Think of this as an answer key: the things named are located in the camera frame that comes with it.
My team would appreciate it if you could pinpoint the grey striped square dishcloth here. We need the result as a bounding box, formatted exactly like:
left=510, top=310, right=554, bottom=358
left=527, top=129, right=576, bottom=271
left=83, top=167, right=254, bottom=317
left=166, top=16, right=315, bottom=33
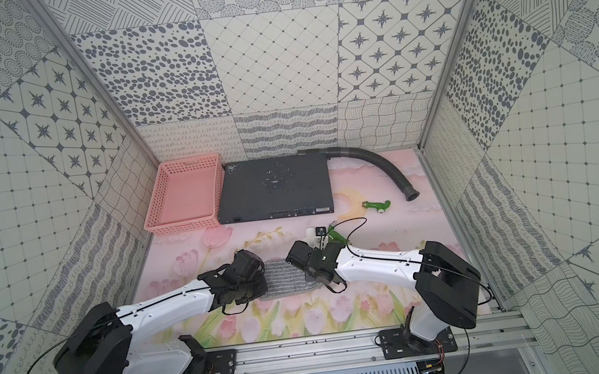
left=260, top=260, right=322, bottom=301

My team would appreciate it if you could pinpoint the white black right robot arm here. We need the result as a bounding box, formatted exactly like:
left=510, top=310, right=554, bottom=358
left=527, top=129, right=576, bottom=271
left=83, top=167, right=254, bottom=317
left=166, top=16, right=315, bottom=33
left=286, top=240, right=482, bottom=342

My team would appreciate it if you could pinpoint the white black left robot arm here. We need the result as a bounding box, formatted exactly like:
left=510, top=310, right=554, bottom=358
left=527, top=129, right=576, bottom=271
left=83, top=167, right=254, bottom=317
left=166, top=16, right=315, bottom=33
left=53, top=250, right=268, bottom=374

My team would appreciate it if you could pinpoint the green valve near tee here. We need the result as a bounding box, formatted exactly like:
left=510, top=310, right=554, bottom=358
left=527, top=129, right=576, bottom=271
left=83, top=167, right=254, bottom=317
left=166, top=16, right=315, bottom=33
left=327, top=226, right=348, bottom=245

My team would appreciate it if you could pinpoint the pink floral table mat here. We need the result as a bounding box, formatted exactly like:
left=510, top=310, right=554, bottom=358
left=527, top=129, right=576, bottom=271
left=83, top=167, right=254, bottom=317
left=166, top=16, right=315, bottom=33
left=134, top=149, right=464, bottom=348

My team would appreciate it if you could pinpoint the dark grey flat electronics box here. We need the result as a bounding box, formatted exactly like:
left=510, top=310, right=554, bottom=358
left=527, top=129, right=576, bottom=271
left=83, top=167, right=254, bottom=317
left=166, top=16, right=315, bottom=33
left=217, top=153, right=334, bottom=224

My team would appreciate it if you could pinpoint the pink perforated plastic basket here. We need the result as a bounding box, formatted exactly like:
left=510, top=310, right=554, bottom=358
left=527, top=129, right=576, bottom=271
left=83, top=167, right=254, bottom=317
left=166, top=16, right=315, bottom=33
left=144, top=153, right=225, bottom=237

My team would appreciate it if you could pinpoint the right small circuit board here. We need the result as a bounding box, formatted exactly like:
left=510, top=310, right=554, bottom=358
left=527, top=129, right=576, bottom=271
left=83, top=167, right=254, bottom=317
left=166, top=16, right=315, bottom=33
left=417, top=360, right=446, bottom=374

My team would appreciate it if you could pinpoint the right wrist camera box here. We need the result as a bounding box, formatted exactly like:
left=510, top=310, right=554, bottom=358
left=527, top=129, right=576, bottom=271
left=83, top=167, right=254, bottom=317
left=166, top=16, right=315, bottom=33
left=314, top=226, right=328, bottom=245

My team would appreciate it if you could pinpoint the green valve near hose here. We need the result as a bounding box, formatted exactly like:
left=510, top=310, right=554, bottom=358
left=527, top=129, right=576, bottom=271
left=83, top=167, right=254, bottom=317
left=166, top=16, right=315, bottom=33
left=361, top=200, right=391, bottom=214

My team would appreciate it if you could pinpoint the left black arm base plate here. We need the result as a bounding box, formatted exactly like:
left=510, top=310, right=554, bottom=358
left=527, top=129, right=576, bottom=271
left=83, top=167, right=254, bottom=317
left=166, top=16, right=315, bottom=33
left=182, top=348, right=238, bottom=374

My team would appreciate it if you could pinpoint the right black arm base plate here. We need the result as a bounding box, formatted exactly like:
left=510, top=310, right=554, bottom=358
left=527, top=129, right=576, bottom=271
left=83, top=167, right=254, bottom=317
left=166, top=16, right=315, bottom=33
left=374, top=327, right=458, bottom=361

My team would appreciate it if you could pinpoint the black corrugated hose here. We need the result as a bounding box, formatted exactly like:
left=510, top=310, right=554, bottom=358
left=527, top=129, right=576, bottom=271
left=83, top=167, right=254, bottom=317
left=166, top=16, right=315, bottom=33
left=297, top=136, right=422, bottom=215

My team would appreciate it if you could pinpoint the aluminium front rail frame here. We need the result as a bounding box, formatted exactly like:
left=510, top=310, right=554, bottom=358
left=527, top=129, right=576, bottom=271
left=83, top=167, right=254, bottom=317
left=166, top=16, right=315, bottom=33
left=224, top=311, right=537, bottom=374

